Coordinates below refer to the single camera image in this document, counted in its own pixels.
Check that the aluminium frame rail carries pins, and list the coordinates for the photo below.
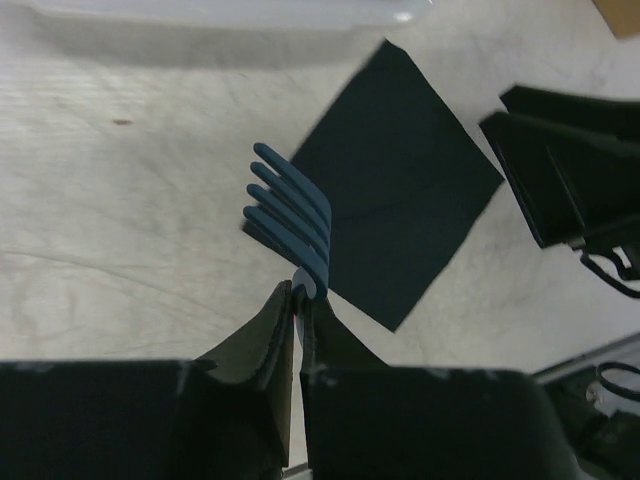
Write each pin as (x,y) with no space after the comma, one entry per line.
(623,350)

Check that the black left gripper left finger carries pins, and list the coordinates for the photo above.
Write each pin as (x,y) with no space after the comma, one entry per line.
(223,415)

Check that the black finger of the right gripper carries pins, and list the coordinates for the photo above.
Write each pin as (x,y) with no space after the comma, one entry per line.
(572,163)

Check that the white perforated plastic basket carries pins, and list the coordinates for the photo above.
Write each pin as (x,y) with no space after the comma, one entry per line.
(247,15)

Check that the blue plastic fork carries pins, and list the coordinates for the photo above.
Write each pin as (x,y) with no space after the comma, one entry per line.
(293,213)

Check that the brown cardboard napkin box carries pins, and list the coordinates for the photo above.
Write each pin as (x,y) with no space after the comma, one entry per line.
(621,16)

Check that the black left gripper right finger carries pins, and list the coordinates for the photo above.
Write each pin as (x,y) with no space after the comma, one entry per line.
(365,419)

